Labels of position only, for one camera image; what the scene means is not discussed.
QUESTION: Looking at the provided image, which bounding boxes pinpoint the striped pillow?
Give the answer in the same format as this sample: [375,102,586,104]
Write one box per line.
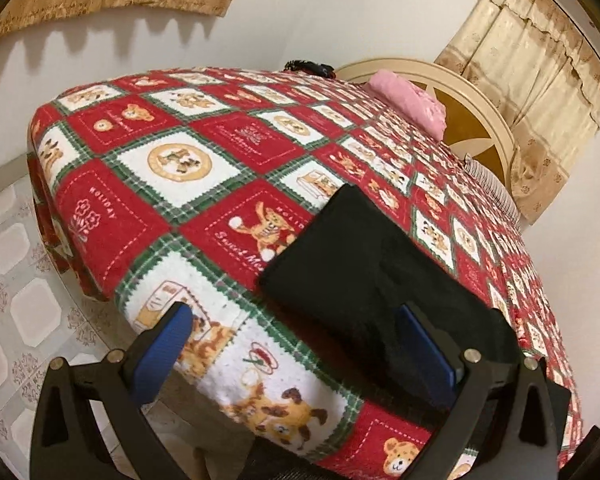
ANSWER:
[462,157,522,227]

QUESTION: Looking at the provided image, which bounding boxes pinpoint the pink folded blanket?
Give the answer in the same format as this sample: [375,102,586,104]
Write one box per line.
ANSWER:
[369,71,447,139]

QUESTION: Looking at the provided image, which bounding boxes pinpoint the beige curtain behind headboard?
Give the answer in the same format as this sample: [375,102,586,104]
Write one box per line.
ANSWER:
[434,0,600,225]

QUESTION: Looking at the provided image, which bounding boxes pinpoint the cream bed base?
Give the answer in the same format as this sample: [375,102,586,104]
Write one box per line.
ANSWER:
[142,372,263,480]

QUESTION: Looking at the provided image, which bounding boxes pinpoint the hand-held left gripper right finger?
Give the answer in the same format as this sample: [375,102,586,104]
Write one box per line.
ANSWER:
[395,302,571,480]

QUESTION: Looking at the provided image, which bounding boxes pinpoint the black and red cloth item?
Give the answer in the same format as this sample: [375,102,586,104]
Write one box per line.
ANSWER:
[283,60,338,79]

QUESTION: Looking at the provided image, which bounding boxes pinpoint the red checked printed blanket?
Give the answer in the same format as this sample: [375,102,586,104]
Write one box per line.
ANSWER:
[26,65,586,480]

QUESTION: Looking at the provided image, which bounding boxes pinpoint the black pants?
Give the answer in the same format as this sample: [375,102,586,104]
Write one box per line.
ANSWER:
[257,183,527,418]

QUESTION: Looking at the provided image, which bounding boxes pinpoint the cream wooden headboard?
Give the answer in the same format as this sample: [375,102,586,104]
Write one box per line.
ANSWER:
[336,58,520,196]

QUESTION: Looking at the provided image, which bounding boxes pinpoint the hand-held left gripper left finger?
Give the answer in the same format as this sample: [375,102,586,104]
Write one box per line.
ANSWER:
[30,301,195,480]

